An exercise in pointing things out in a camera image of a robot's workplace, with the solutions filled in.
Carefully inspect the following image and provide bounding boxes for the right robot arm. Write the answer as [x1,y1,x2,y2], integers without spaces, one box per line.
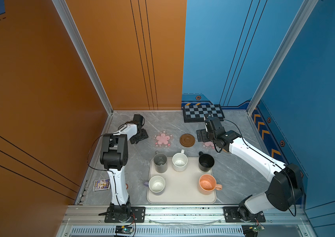
[196,128,305,222]

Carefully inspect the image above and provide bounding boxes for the brown wooden round coaster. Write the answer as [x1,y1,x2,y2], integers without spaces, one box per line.
[179,133,195,147]

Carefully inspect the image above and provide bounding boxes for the circuit board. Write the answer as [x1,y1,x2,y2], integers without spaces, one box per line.
[114,225,136,237]
[242,225,265,237]

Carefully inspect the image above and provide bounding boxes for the aluminium front rail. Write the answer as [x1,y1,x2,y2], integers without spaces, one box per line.
[56,204,316,237]

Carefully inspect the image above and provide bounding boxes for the grey mug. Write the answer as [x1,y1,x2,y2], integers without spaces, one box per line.
[153,151,168,173]

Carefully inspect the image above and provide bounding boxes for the orange mug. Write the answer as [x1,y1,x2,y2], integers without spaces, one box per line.
[198,174,223,195]

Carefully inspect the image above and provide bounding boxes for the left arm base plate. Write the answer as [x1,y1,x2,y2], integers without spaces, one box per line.
[104,205,146,224]

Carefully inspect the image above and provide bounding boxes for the purple card box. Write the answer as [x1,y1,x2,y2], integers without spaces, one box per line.
[93,178,110,192]

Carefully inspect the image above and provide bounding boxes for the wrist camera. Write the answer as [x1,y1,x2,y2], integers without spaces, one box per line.
[133,114,145,127]
[205,117,223,132]

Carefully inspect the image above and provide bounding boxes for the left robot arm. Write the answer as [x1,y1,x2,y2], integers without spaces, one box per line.
[100,121,148,219]

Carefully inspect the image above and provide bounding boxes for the black chessboard box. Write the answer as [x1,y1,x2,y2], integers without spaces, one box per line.
[182,104,225,122]

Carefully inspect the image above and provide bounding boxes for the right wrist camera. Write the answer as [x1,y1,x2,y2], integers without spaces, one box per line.
[205,117,223,132]

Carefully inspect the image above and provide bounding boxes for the cream serving tray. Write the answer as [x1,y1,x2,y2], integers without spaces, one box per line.
[147,157,216,204]

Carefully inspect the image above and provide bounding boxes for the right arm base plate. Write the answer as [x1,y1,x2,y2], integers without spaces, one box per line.
[223,206,266,223]

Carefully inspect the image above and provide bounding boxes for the white speckled mug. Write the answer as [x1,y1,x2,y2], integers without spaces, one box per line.
[172,150,188,172]

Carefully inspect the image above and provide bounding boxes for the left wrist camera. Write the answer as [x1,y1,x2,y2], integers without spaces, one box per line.
[133,114,145,127]

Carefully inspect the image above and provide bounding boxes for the white mug purple handle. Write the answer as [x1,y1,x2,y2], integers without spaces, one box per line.
[144,175,166,195]

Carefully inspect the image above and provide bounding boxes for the black mug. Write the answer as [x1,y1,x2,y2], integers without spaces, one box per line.
[198,152,215,172]

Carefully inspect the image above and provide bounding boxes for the pink flower coaster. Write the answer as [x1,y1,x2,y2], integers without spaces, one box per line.
[203,142,215,150]
[153,130,173,148]

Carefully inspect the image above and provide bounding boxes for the right circuit board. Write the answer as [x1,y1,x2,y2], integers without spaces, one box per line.
[242,225,265,237]

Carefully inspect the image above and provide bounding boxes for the left circuit board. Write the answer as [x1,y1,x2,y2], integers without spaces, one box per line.
[114,225,136,237]

